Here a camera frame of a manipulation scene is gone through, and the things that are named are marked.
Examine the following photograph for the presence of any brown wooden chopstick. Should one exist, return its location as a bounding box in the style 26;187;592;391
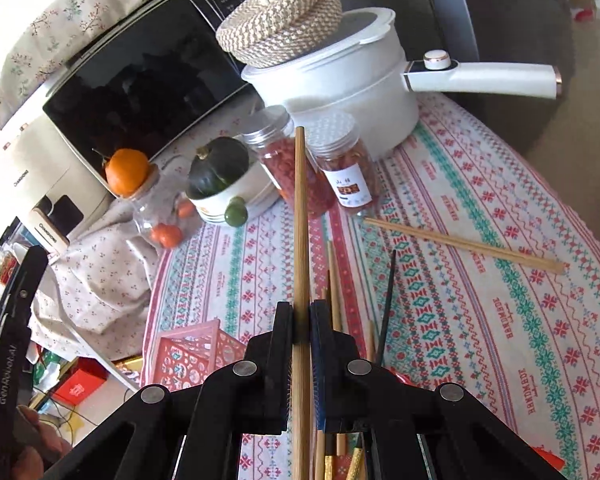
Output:
327;240;342;332

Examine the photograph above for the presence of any white ceramic bowl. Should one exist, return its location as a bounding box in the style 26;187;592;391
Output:
190;156;280;226

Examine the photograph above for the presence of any cream air fryer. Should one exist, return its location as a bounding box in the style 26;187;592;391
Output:
3;115;112;257

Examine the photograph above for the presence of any black chopstick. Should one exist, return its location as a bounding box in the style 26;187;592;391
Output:
375;249;396;366

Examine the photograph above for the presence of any tall jar red goji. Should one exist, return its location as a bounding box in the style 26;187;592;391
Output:
242;105;335;219

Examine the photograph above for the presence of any black microwave oven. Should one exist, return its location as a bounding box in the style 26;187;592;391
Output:
43;0;246;181

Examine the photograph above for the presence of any clear glass jar with oranges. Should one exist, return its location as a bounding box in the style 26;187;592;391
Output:
129;165;201;250

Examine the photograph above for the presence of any red cardboard box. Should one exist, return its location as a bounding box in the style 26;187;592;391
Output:
52;358;109;406

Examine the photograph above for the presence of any white electric cooking pot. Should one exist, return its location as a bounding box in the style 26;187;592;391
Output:
242;8;562;159

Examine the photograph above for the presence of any person left hand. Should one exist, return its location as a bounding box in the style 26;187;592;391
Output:
10;405;74;480

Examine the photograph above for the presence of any floral cloth microwave cover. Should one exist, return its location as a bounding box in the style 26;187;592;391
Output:
0;0;149;128

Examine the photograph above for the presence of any patterned handmade tablecloth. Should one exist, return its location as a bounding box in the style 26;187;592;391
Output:
139;91;600;480

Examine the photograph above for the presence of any dark green squash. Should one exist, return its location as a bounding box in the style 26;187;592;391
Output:
186;136;250;200

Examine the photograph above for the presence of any small floral beige cloth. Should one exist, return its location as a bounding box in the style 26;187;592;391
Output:
29;104;261;351

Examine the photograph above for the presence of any short jar labelled dried fruit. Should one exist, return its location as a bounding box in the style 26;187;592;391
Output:
306;112;380;217

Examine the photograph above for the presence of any wooden chopstick on table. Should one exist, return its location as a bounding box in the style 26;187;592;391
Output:
364;218;566;275

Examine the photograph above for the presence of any light wooden chopstick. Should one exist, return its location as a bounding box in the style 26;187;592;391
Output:
291;126;312;480

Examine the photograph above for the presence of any orange tangerine on jar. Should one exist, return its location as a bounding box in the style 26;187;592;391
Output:
93;148;150;198

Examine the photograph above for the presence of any pink plastic utensil basket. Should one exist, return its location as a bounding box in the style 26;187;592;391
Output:
145;318;246;391

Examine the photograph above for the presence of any green lime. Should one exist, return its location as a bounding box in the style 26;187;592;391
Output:
224;196;249;228

